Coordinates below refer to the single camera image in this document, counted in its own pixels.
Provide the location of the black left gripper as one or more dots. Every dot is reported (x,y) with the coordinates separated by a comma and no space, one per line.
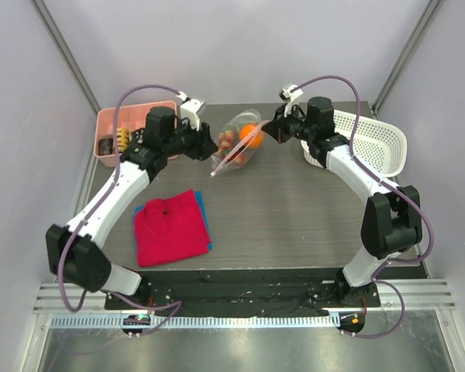
(204,146)

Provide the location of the white perforated plastic basket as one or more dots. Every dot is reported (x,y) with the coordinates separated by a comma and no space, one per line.
(381,145)

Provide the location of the red yellow lychee bunch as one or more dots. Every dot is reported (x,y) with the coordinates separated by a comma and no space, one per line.
(226,142)

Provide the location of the clear zip top bag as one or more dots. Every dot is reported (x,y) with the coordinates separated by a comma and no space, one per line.
(248,125)

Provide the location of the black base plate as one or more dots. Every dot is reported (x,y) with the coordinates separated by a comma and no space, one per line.
(240,290)

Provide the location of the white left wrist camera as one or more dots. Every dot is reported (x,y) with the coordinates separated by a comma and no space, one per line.
(190,109)

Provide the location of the pink compartment tray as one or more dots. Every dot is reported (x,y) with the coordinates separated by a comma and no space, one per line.
(130,118)

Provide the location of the dark brown round item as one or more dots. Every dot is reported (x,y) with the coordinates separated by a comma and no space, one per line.
(105,147)

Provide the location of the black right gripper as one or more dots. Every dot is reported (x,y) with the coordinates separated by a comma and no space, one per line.
(280,126)

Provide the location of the red folded cloth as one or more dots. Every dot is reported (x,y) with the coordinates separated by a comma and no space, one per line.
(169,230)

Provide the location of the blue folded cloth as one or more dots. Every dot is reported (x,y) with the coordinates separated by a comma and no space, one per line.
(199,200)

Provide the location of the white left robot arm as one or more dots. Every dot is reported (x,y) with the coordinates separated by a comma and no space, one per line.
(75,249)

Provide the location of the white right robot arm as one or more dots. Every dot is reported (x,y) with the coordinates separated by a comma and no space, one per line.
(390,225)

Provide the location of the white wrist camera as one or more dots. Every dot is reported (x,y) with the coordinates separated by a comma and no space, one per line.
(291,95)
(190,109)

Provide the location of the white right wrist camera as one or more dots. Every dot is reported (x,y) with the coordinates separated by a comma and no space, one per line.
(291,95)

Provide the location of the yellow spiral item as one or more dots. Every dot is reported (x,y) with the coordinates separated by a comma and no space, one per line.
(123,137)

